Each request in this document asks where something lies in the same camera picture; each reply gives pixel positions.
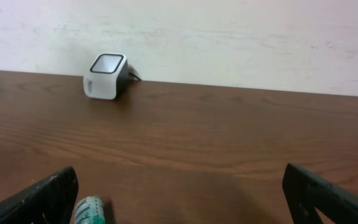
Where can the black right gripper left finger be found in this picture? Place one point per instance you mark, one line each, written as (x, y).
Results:
(51, 200)

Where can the white barcode scanner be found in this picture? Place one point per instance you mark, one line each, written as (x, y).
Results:
(107, 77)

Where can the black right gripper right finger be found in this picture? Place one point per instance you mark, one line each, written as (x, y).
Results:
(307, 194)

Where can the blue mouthwash bottle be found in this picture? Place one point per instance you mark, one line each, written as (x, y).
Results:
(89, 210)

